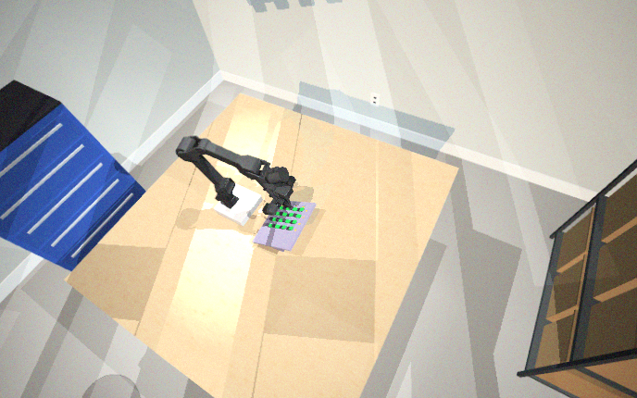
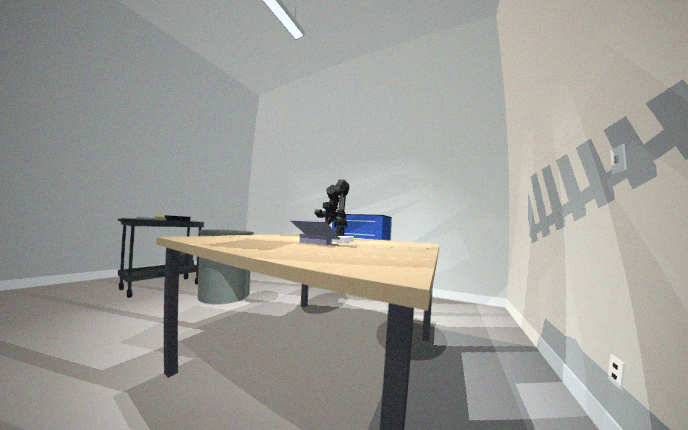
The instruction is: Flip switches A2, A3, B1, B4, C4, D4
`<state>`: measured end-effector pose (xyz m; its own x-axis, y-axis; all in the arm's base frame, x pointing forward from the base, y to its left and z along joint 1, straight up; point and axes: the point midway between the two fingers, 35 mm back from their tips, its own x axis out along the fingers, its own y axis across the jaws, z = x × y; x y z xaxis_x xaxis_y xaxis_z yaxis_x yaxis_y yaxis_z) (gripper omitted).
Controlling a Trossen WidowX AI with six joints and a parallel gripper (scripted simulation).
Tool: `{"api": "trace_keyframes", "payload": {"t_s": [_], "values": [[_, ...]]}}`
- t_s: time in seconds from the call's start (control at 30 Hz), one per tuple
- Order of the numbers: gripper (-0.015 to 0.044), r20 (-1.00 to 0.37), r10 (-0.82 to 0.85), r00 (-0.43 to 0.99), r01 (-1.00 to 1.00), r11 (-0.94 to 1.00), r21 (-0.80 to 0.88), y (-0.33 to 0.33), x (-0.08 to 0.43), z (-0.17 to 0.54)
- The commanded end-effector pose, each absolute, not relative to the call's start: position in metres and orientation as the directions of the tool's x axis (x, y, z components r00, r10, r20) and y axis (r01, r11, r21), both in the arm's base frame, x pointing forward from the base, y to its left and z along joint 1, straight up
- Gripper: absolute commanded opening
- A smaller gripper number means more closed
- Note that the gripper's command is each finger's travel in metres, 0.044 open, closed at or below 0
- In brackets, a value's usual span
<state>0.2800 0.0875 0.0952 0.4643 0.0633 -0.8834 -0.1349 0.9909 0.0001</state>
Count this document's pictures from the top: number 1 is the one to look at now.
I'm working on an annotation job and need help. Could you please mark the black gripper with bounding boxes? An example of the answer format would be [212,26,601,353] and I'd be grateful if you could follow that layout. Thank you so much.
[262,176,296,216]

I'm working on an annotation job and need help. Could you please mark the pale lavender switch panel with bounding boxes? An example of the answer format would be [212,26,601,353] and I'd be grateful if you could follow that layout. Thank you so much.
[252,201,317,252]

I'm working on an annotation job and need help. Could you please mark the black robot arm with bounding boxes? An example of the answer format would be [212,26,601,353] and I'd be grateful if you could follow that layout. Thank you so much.
[175,135,294,209]

